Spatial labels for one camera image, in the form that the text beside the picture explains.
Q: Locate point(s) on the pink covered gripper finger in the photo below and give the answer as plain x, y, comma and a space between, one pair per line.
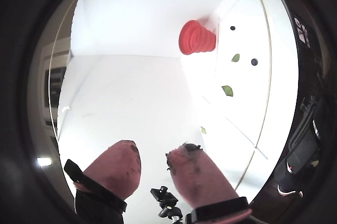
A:
113, 166
200, 176

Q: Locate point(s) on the red collapsible silicone cup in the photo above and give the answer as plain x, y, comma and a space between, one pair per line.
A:
197, 38

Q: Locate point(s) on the small green leaf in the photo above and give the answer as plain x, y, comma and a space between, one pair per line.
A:
203, 130

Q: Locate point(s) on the bright lamp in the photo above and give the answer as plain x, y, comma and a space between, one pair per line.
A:
44, 161

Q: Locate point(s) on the dark framed panel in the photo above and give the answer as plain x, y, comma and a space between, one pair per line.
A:
55, 84

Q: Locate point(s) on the thin wooden stick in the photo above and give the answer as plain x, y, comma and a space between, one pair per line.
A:
270, 50

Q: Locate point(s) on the black camera on tripod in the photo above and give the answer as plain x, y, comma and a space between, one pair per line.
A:
164, 197

